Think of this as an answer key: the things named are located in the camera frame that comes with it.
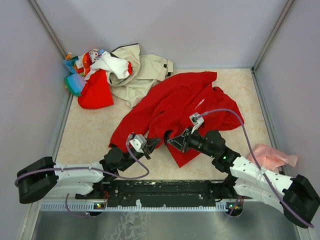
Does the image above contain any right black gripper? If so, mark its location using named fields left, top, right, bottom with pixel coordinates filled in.
left=168, top=125, right=216, bottom=158

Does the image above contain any red zip jacket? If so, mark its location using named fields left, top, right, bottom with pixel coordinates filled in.
left=109, top=71, right=244, bottom=152

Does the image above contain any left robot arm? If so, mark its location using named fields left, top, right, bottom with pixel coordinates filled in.
left=14, top=134, right=161, bottom=204

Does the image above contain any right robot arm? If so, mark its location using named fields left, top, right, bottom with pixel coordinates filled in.
left=166, top=127, right=320, bottom=229

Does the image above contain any beige jacket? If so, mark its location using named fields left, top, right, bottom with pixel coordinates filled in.
left=108, top=43, right=174, bottom=108

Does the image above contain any red cloth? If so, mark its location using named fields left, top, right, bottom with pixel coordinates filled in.
left=77, top=69, right=114, bottom=110

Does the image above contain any pink cloth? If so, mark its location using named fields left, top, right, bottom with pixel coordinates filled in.
left=253, top=143, right=299, bottom=171

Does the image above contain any colourful striped cloth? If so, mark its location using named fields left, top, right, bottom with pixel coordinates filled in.
left=63, top=53, right=87, bottom=97

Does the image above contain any white printed shirt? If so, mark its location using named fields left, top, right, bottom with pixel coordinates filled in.
left=74, top=49, right=133, bottom=80

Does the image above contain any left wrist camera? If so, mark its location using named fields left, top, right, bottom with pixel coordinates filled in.
left=129, top=134, right=147, bottom=153

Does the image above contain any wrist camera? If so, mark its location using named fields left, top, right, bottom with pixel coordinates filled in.
left=129, top=134, right=147, bottom=153
left=189, top=112, right=204, bottom=134

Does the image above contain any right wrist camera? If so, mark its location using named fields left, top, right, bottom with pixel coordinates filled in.
left=189, top=112, right=204, bottom=134

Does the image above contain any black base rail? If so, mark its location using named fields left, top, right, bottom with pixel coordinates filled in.
left=75, top=180, right=239, bottom=208

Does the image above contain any aluminium frame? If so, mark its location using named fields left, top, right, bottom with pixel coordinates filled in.
left=35, top=0, right=320, bottom=240

